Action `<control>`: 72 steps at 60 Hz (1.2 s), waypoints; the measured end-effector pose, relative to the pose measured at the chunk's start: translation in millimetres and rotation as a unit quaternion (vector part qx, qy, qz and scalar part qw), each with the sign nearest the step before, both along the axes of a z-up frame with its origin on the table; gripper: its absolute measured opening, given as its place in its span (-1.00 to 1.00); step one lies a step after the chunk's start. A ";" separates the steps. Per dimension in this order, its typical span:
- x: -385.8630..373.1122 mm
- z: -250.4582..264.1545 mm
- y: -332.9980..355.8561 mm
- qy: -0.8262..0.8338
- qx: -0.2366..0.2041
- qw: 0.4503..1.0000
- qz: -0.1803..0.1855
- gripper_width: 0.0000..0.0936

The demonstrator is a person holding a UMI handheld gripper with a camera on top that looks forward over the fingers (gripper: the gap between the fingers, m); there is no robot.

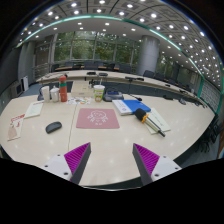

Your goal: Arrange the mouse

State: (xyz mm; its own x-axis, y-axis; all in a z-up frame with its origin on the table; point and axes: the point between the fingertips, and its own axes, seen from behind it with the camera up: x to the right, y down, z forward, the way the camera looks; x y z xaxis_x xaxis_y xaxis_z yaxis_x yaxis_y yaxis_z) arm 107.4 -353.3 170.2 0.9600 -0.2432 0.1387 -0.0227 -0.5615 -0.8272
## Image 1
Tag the white booklet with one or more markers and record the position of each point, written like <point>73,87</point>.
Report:
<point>34,109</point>

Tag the cardboard box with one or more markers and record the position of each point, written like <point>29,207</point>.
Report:
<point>81,89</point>

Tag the red white leaflet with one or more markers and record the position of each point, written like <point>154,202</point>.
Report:
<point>15,127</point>

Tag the red water bottle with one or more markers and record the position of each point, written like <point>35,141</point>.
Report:
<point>63,88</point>

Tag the black computer mouse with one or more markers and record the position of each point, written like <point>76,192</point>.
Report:
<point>53,127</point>

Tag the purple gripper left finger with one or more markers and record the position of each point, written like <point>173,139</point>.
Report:
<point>69,166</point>

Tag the colourful sticker sheet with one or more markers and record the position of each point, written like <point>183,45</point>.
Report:
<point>79,100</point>

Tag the white mug with lid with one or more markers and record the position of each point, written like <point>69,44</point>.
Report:
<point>54,92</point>

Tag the white book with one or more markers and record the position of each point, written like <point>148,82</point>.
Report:
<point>120,107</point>

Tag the white tissue pack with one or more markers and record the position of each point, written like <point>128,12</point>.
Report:
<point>46,94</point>

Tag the green white notebook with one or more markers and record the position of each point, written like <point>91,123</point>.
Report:
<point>158,120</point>

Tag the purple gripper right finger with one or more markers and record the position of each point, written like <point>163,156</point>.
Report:
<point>151,166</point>

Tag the pink mouse pad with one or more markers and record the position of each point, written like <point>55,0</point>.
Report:
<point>89,118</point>

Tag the grey desk phone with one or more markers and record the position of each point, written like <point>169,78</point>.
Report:
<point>110,96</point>

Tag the white paper cup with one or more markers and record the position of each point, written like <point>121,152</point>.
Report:
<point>98,92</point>

